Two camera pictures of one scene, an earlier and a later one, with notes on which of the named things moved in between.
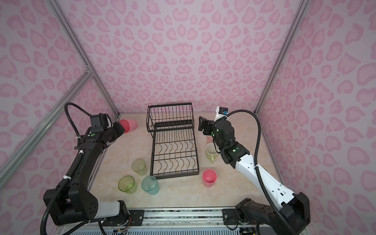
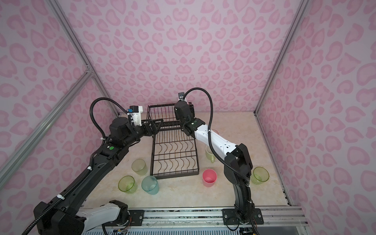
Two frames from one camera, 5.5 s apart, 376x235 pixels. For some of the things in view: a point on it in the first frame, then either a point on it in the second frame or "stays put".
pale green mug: [211, 152] stays put
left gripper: [120, 128] to [154, 130]
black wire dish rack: [174, 151] stays put
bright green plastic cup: [128, 184] stays put
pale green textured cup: [139, 167] stays put
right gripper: [210, 124] to [176, 112]
